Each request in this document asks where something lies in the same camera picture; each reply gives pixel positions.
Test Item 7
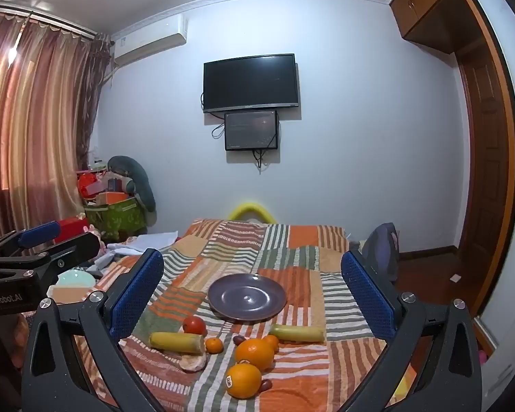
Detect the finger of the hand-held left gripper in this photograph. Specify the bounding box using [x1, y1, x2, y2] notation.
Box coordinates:
[0, 232, 101, 278]
[0, 221, 61, 262]

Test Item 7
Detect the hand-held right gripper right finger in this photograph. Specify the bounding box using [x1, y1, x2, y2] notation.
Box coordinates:
[339, 249, 483, 412]

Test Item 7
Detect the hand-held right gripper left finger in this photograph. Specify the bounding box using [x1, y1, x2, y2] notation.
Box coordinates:
[21, 248, 166, 412]

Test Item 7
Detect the red apple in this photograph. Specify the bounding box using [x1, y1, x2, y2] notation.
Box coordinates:
[182, 316, 208, 336]

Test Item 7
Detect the dark purple plate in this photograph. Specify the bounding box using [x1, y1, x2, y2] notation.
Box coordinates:
[207, 273, 288, 322]

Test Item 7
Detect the large orange with sticker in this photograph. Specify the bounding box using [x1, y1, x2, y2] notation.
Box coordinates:
[234, 338, 275, 372]
[224, 363, 262, 399]

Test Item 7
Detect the red box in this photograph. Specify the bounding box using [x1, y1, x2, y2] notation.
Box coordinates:
[54, 218, 89, 244]

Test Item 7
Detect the light green plate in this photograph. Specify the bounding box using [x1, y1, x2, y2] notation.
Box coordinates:
[57, 268, 97, 288]

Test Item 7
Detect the purple backpack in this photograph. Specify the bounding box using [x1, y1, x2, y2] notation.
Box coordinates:
[360, 222, 400, 284]

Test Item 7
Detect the green storage box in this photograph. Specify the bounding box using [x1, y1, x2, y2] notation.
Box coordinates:
[84, 198, 149, 242]

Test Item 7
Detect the white cloth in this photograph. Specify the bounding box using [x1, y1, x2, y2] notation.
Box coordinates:
[107, 231, 179, 255]

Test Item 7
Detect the red bag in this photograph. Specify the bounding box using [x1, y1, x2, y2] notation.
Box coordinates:
[77, 173, 100, 200]

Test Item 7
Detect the orange box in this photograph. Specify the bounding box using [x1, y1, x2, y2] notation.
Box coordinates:
[95, 192, 129, 206]

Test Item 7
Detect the striped patchwork blanket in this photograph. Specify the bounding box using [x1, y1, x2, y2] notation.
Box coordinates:
[69, 219, 417, 412]

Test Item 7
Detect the striped brown curtain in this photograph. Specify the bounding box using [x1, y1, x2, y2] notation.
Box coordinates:
[0, 6, 112, 241]

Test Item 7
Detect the brown wooden door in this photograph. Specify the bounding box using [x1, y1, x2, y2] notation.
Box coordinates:
[455, 38, 512, 310]

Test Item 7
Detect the white air conditioner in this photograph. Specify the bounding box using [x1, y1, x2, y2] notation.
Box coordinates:
[113, 14, 188, 66]

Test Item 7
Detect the wooden overhead cabinet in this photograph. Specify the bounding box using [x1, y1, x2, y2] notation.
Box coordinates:
[388, 0, 477, 54]

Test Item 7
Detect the yellow foam ring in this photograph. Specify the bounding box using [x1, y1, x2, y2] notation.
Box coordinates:
[227, 200, 277, 225]

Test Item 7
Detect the small black wall screen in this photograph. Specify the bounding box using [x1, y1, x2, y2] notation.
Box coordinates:
[224, 110, 281, 152]

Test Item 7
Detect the black wall television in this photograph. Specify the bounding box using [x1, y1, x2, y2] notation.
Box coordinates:
[203, 54, 301, 114]

